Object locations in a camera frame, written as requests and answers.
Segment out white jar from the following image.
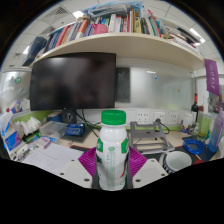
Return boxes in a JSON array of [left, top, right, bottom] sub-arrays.
[[182, 114, 194, 129]]

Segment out black monitor cables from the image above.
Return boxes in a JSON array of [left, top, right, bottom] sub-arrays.
[[75, 109, 101, 138]]

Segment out large purple water bottle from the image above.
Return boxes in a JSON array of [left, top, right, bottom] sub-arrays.
[[208, 109, 224, 154]]

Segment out grey metal laptop stand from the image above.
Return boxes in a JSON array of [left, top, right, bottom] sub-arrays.
[[128, 120, 175, 155]]

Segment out small blue device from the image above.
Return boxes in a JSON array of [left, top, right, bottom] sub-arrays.
[[64, 122, 86, 137]]

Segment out dark wine bottle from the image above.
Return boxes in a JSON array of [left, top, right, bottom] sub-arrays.
[[190, 93, 200, 126]]

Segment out coiled blue cable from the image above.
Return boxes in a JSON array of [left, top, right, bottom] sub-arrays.
[[183, 138, 205, 155]]

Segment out black computer monitor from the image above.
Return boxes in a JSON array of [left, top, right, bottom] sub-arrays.
[[29, 52, 118, 125]]

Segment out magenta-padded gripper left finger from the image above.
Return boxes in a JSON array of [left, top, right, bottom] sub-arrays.
[[59, 147, 98, 190]]

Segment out white green-capped drink bottle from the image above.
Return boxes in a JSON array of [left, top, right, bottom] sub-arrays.
[[95, 109, 130, 192]]

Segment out purple hanging banner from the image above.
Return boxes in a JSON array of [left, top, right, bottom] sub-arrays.
[[203, 58, 221, 97]]

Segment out white paper sheet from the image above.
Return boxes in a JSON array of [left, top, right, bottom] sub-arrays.
[[22, 142, 84, 174]]

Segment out black plugged power cable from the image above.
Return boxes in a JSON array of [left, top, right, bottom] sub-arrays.
[[153, 117, 172, 134]]

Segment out black white checkered mug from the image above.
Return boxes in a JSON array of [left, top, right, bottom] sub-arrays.
[[159, 150, 193, 174]]

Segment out white wall socket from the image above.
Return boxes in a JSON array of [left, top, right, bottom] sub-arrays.
[[153, 111, 167, 124], [135, 111, 151, 125], [167, 111, 181, 125]]

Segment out clear plastic box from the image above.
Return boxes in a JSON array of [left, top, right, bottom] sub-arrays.
[[39, 120, 69, 139]]

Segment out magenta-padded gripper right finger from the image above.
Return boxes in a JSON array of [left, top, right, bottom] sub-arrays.
[[127, 147, 169, 190]]

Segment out blue tissue box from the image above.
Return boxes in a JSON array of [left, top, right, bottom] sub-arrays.
[[0, 111, 22, 153]]

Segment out ceiling light panels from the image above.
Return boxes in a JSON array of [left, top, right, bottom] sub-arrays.
[[22, 9, 206, 55]]

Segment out black desk mat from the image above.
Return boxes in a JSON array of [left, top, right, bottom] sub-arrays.
[[68, 143, 221, 178]]

